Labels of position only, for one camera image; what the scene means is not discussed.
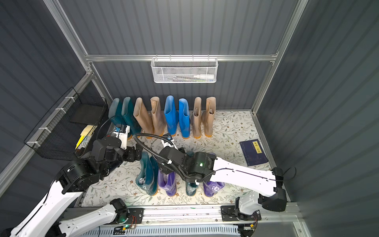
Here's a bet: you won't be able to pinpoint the purple boot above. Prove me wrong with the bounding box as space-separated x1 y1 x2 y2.
202 152 226 198
158 170 176 197

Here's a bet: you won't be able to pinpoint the dark teal boot back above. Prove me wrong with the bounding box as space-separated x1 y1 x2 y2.
121 97 142 135
108 97 130 127

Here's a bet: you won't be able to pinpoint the beige boot back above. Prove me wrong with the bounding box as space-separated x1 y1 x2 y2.
150 96 167 135
191 97 201 139
201 97 216 137
133 97 154 134

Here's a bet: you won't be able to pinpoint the blue boot back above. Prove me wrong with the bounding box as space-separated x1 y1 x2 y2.
179 98 190 139
164 95 179 136

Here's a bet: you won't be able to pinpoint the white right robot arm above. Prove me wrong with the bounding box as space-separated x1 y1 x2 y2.
154 146 287 219

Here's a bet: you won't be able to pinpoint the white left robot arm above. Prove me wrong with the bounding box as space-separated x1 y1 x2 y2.
4 136 142 237

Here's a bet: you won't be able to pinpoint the yellow sticky notes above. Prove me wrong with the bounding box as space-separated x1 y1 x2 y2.
76 125 97 150

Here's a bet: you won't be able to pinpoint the dark blue book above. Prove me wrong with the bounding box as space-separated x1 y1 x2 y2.
240 139 268 166

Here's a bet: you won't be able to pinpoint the white tube in basket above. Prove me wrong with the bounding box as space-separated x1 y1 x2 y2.
193 74 215 81

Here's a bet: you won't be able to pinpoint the black wire wall basket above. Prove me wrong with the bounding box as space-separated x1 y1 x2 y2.
24 88 108 161

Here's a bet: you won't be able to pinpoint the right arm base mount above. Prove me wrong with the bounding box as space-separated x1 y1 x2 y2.
221 204 262 222

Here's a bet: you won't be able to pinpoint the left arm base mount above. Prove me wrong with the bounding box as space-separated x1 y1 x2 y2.
107 208 145 225

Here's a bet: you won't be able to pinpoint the white wire mesh basket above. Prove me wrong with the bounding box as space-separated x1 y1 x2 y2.
151 57 219 84

